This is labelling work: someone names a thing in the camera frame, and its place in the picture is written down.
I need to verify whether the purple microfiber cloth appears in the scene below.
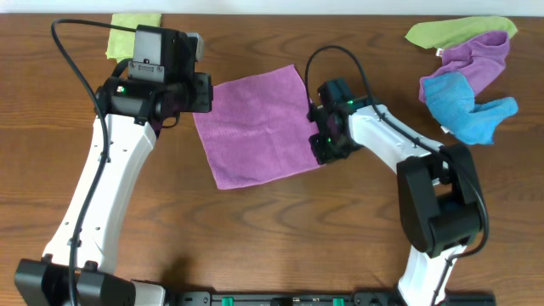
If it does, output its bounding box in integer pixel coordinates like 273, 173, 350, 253
194, 65, 319, 190

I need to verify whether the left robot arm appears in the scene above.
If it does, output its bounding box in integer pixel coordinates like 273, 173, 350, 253
14, 73, 213, 305

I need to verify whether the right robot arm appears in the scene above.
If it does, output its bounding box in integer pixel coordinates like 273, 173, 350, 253
308, 97, 489, 305

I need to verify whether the folded light green cloth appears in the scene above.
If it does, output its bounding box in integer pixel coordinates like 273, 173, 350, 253
105, 13, 162, 62

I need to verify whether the blue cloth in pile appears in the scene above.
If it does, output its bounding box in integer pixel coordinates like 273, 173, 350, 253
422, 72, 519, 145

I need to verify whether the green cloth in pile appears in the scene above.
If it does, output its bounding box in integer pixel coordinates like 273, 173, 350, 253
405, 16, 518, 49

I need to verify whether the purple cloth in pile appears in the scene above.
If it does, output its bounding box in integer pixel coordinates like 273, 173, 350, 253
419, 30, 510, 102

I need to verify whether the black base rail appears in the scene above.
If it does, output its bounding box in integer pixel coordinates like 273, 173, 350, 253
167, 290, 497, 306

